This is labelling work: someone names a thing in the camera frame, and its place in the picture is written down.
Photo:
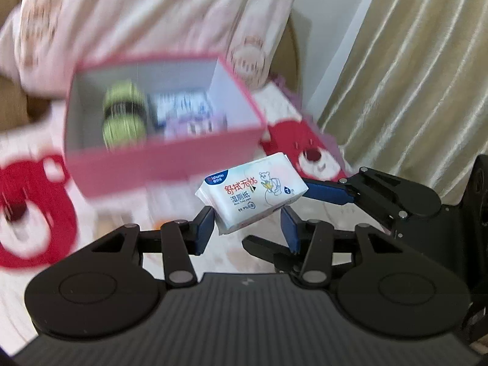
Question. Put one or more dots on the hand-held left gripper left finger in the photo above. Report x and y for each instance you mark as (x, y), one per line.
(206, 228)

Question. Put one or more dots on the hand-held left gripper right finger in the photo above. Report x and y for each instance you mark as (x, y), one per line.
(289, 228)

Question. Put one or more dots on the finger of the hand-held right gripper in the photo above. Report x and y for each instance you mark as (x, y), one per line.
(328, 191)
(259, 246)

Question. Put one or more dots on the white wet wipes pack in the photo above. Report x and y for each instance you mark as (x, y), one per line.
(247, 194)

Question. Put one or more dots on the pink cardboard box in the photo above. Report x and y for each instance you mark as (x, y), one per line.
(164, 167)

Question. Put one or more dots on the blue wet wipes pack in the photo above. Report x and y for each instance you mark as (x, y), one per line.
(179, 108)

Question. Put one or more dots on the beige curtain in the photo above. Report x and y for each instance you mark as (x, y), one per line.
(411, 84)

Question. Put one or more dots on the beige bed headboard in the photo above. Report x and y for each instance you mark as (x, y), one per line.
(291, 53)

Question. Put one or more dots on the red bear printed blanket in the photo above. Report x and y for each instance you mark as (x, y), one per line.
(34, 206)

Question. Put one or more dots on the pink printed pillow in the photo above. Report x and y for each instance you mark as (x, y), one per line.
(152, 7)

